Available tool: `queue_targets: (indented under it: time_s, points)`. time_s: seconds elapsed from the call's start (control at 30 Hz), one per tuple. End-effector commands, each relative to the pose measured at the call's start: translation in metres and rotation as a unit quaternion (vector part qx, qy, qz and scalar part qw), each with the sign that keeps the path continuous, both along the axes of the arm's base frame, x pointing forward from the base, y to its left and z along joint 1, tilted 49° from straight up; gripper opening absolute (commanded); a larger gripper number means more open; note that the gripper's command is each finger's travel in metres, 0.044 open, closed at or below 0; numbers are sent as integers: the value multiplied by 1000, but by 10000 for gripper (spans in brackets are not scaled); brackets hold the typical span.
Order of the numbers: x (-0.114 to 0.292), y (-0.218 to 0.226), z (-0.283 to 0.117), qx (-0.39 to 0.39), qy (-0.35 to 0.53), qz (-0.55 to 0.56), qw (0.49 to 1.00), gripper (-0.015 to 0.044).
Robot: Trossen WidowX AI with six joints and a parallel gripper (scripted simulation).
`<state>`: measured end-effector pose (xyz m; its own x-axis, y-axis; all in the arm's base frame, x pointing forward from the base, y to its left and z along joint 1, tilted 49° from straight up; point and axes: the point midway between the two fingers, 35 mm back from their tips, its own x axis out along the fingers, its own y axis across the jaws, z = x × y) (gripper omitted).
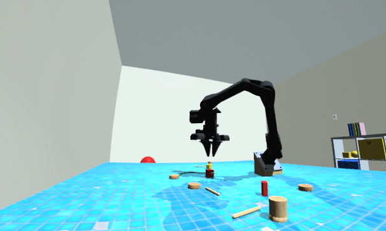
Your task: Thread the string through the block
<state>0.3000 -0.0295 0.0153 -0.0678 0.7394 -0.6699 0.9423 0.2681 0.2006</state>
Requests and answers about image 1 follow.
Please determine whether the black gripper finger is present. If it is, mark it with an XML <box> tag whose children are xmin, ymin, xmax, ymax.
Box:
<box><xmin>212</xmin><ymin>142</ymin><xmax>222</xmax><ymax>157</ymax></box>
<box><xmin>199</xmin><ymin>141</ymin><xmax>212</xmax><ymax>157</ymax></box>

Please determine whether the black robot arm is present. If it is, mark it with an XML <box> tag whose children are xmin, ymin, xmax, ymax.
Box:
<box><xmin>189</xmin><ymin>78</ymin><xmax>283</xmax><ymax>165</ymax></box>

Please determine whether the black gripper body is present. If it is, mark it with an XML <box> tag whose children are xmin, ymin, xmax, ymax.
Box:
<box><xmin>190</xmin><ymin>122</ymin><xmax>230</xmax><ymax>142</ymax></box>

